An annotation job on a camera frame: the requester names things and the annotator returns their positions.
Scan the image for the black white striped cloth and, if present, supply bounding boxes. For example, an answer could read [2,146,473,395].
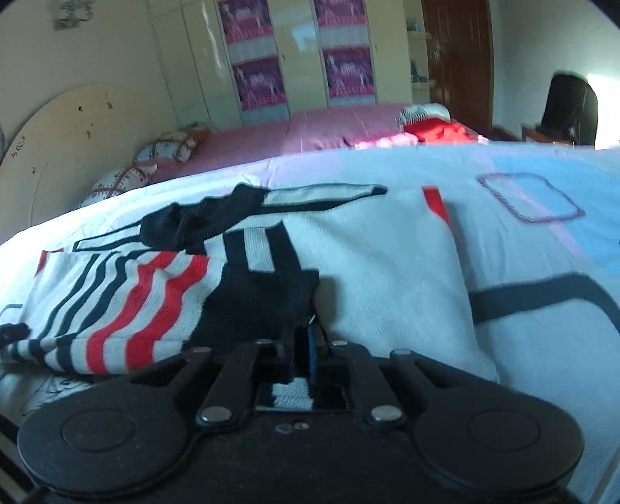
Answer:
[396,104,452,129]

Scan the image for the white red patterned pillow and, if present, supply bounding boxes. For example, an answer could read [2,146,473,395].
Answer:
[133,128,211,164]
[80,164,158,209]

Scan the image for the white black red striped sweater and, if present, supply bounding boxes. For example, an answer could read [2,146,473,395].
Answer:
[0,181,499,410]

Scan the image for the purple printed wardrobe panel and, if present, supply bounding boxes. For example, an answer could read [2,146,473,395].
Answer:
[232,57,289,113]
[322,45,377,101]
[313,0,370,43]
[218,0,275,45]

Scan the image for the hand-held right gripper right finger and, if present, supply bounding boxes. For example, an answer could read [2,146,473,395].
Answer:
[306,322,490,430]

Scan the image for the beige round headboard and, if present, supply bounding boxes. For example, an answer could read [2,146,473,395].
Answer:
[0,82,181,244]

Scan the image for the pink cloth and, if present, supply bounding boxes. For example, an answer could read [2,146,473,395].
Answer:
[355,133,420,149]

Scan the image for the wall shelf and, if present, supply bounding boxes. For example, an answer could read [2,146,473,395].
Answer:
[406,14,433,92]

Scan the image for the black chair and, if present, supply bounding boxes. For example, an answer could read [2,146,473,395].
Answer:
[537,72,600,146]

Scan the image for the pink bed sheet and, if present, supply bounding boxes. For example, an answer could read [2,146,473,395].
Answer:
[145,102,490,187]

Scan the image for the cream wardrobe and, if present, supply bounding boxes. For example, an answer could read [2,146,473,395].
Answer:
[148,0,413,128]

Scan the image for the brown wooden door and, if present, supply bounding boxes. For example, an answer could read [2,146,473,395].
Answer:
[420,0,496,134]

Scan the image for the wall picture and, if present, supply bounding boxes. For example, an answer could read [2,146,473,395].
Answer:
[52,0,96,31]

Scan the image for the red clothes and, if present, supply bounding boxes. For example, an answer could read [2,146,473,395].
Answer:
[403,121,479,144]

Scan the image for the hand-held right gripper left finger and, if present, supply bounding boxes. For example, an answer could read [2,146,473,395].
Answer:
[128,326,297,432]

